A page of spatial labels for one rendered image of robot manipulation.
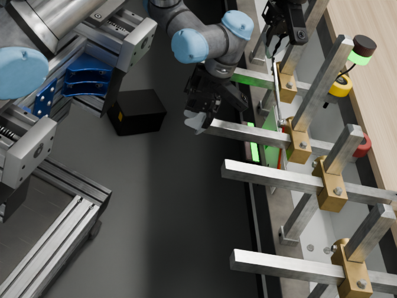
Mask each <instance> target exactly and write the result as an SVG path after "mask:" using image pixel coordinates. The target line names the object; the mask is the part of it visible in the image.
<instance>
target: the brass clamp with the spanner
mask: <svg viewBox="0 0 397 298"><path fill-rule="evenodd" d="M293 118H294V116H290V117H288V118H287V119H286V121H287V124H286V127H285V128H284V133H285V134H289V135H290V138H291V143H290V145H289V147H288V149H287V150H285V151H286V155H287V160H288V161H289V162H292V163H298V164H305V163H306V161H307V160H308V158H309V156H310V155H311V153H312V151H311V146H310V141H309V137H308V132H307V130H306V132H301V131H295V130H293V127H292V120H293ZM302 141H305V142H306V143H307V144H308V145H307V148H306V149H302V148H300V147H299V144H300V143H301V142H302Z"/></svg>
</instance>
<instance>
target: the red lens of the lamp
mask: <svg viewBox="0 0 397 298"><path fill-rule="evenodd" d="M358 35H360V34H358ZM356 36H357V35H355V37H354V38H353V43H354V47H353V51H354V52H355V53H357V54H358V55H360V56H363V57H371V56H372V55H373V53H374V52H375V50H376V48H377V45H376V47H375V48H374V49H368V48H364V47H362V46H361V45H360V44H358V43H357V41H356V39H355V38H356Z"/></svg>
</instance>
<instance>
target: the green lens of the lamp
mask: <svg viewBox="0 0 397 298"><path fill-rule="evenodd" d="M370 58H371V57H361V56H359V55H357V54H356V53H354V52H353V51H351V53H350V55H349V56H348V59H349V60H351V61H352V62H353V63H356V64H359V65H366V64H367V63H368V62H369V60H370Z"/></svg>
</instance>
